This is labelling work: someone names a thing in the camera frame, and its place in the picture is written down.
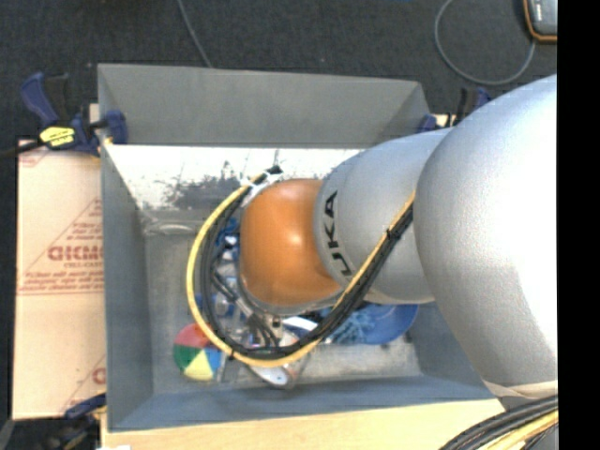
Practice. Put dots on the clear glass cup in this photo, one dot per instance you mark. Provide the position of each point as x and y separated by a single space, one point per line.
280 377

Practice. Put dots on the grey metal bin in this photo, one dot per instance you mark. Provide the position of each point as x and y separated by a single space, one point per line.
126 270

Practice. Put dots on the multicolour ball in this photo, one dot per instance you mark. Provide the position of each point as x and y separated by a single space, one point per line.
197 355

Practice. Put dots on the blue plastic plate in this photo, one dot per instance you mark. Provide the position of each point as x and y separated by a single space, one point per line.
396 322

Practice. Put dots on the brown cardboard board, red print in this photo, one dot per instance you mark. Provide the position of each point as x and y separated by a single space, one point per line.
56 307

